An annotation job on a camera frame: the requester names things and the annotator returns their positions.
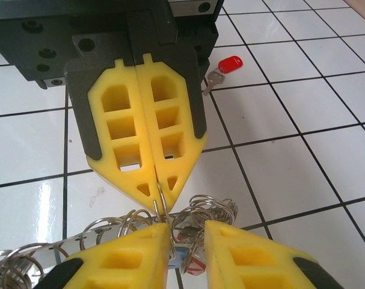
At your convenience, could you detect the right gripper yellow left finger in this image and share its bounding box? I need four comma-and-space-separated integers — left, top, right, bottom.
40, 223, 171, 289

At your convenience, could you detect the red tag key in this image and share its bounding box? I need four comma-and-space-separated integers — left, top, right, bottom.
182, 255, 207, 276
202, 54, 245, 96

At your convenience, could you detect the blue tag key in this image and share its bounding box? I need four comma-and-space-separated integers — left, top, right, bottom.
168, 243, 192, 272

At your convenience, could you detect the silver keyring chain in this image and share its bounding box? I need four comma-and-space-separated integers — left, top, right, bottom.
0, 177, 241, 289

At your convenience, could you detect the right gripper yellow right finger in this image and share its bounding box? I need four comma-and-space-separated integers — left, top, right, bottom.
204, 220, 342, 289

